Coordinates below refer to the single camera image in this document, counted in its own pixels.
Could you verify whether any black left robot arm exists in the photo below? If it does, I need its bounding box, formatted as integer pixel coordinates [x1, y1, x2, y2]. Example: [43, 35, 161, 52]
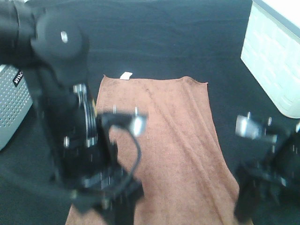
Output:
[0, 0, 147, 225]

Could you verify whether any brown towel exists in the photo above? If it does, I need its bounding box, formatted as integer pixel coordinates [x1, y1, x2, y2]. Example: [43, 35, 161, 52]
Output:
[65, 72, 253, 225]

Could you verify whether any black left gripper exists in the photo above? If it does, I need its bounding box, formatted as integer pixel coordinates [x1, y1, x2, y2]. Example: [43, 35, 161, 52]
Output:
[50, 112, 143, 225]

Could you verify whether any white plastic storage bin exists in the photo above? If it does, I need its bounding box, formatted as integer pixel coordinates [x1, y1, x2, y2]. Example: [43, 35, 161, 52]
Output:
[240, 0, 300, 119]

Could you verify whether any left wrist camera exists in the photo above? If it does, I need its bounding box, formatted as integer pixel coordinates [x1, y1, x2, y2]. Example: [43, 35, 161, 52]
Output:
[97, 108, 148, 137]

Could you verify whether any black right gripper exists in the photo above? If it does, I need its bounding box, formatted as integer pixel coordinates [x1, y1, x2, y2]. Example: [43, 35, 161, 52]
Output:
[234, 132, 300, 222]

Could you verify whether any white perforated laundry basket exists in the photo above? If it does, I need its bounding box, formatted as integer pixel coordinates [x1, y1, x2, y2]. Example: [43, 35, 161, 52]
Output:
[0, 64, 32, 149]

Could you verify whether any black table cloth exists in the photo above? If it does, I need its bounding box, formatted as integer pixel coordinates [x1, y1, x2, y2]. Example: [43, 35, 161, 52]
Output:
[0, 0, 300, 225]

